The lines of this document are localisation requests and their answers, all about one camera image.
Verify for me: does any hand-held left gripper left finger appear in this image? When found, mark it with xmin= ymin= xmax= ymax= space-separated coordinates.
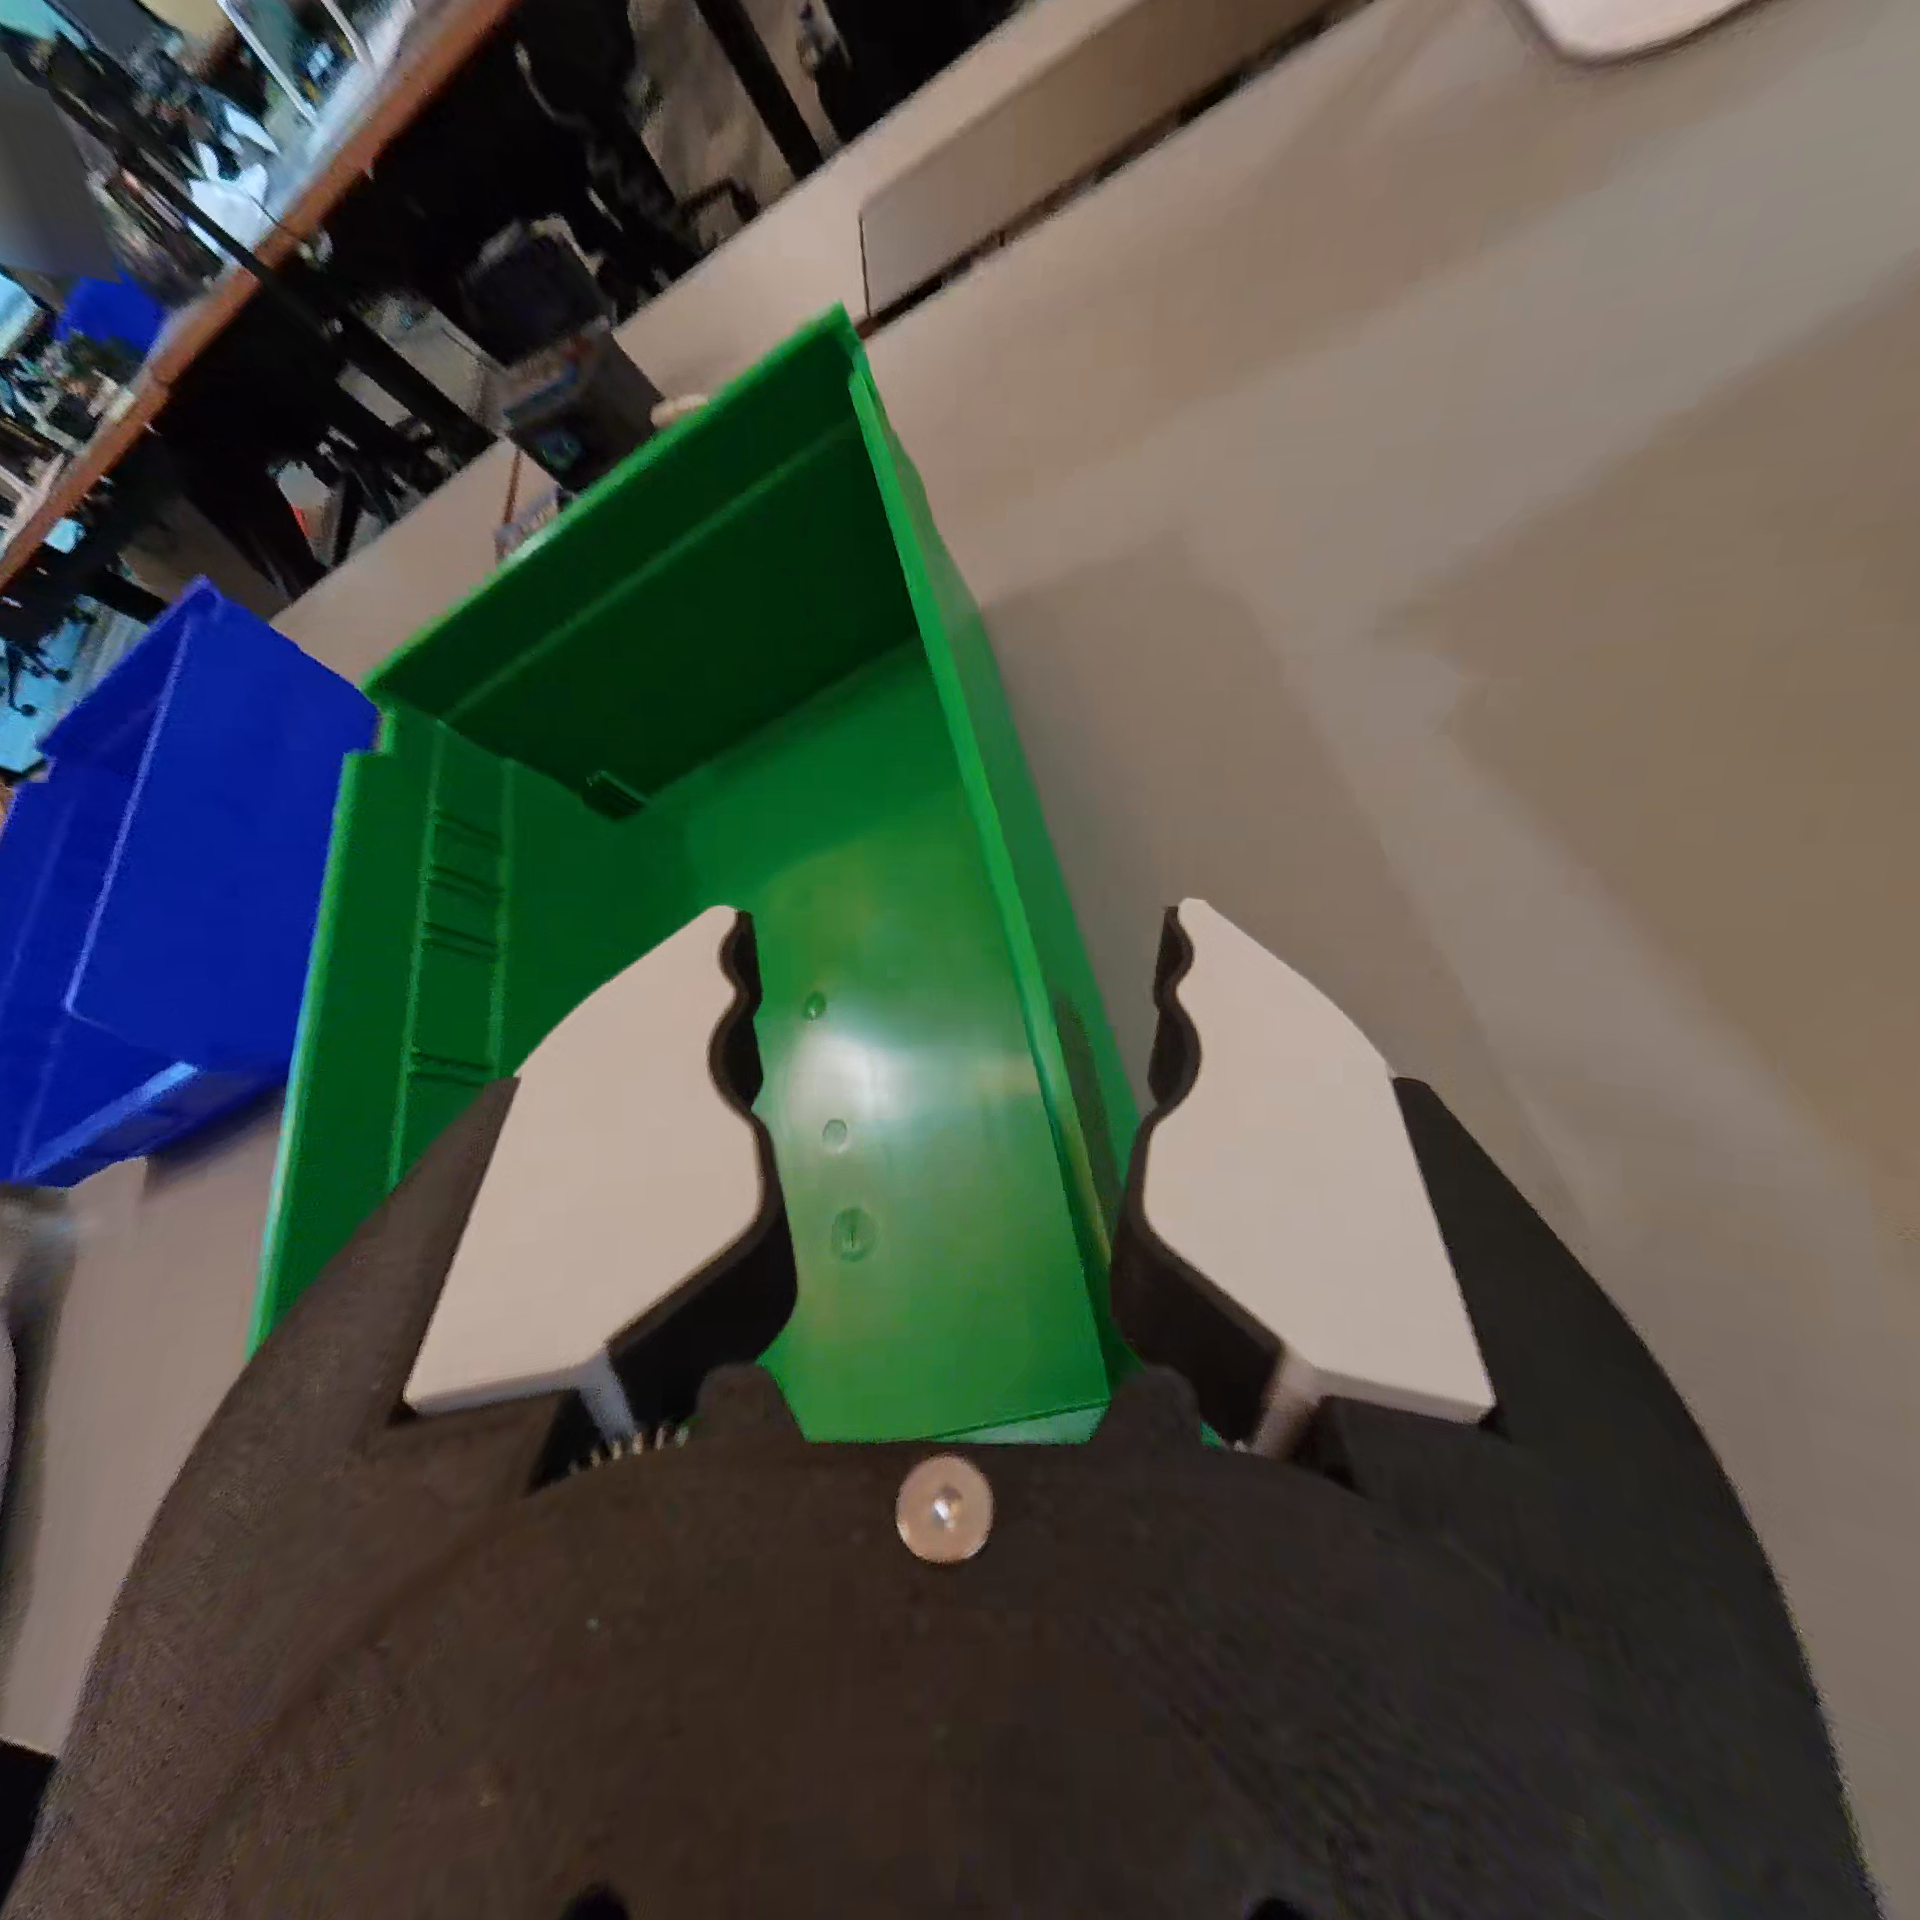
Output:
xmin=408 ymin=903 xmax=800 ymax=1461

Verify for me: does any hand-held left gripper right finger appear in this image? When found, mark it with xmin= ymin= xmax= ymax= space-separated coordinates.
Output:
xmin=1109 ymin=895 xmax=1500 ymax=1458

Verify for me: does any green plastic bin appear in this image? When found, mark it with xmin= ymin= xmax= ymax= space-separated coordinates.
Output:
xmin=245 ymin=302 xmax=1216 ymax=1447

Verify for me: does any grey desk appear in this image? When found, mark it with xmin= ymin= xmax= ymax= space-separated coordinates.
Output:
xmin=0 ymin=0 xmax=1920 ymax=1800

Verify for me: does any blue plastic bin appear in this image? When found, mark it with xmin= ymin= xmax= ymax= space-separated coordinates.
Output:
xmin=0 ymin=574 xmax=377 ymax=1188

